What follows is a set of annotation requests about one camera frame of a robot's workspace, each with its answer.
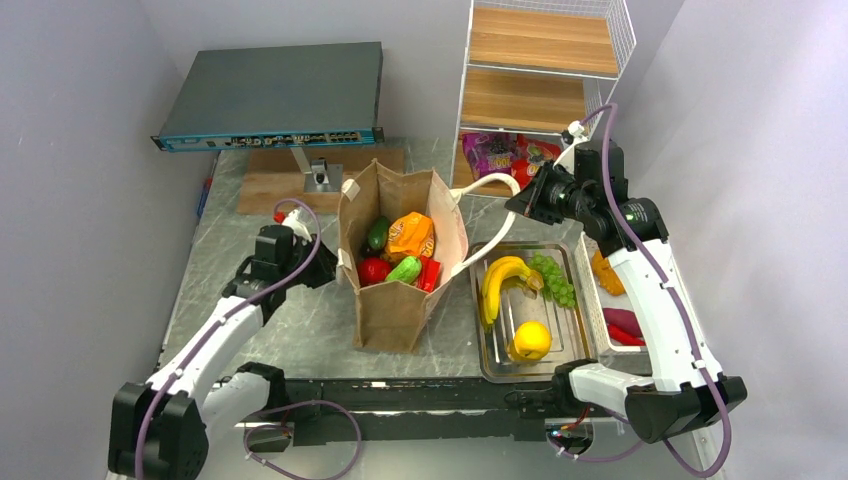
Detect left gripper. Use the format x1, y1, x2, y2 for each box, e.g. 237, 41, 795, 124
280, 233, 351, 289

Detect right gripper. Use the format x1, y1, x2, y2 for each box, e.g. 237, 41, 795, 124
508, 159, 594, 225

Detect red apple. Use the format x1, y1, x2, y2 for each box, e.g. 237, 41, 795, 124
357, 257, 392, 287

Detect brown burlap grocery bag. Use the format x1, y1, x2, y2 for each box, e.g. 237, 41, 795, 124
336, 158, 523, 354

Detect green leafy vegetable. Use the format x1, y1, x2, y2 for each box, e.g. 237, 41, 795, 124
385, 256, 421, 285

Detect orange snack bag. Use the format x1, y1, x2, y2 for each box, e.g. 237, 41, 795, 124
384, 212, 435, 264

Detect red snack bag shelf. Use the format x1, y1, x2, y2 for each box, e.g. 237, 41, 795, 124
416, 256, 442, 293
511, 134, 562, 188

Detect green cucumber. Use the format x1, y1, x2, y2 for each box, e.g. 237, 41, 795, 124
366, 216, 391, 251

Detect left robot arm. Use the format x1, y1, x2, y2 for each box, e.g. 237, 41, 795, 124
107, 224, 338, 479

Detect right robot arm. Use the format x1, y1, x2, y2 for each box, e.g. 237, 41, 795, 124
505, 141, 748, 444

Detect purple snack bag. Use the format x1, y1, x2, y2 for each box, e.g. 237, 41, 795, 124
461, 132, 517, 180

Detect yellow banana bunch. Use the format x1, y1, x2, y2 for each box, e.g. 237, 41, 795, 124
481, 256, 545, 328

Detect green grapes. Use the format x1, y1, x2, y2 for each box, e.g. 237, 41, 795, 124
529, 254, 576, 309

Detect wooden base board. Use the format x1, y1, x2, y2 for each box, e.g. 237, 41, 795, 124
237, 146, 405, 215

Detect orange carrot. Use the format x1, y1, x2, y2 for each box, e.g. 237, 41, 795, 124
590, 250, 626, 296

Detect white plastic basket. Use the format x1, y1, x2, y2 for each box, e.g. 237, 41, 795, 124
572, 233, 651, 375

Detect yellow lemon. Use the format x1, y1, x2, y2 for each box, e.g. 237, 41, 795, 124
508, 321, 552, 362

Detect purple eggplant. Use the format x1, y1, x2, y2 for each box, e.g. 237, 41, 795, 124
603, 307, 642, 338

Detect red chili pepper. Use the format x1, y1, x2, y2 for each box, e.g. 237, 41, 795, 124
607, 324, 645, 347

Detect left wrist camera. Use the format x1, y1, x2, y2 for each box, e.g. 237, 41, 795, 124
273, 207, 313, 241

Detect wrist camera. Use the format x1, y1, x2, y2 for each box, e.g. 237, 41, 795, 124
554, 120, 590, 173
273, 207, 313, 241

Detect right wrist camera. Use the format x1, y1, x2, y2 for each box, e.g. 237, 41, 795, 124
554, 120, 590, 173

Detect metal switch stand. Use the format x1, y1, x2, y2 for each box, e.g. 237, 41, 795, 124
291, 147, 344, 193

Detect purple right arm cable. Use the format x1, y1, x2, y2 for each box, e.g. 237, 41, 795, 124
547, 102, 733, 480

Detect white wire shelf rack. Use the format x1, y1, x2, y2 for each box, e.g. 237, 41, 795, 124
449, 0, 638, 201

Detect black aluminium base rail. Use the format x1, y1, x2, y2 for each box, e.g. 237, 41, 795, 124
105, 377, 704, 480

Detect grey network switch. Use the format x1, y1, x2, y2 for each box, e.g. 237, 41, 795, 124
151, 42, 384, 153

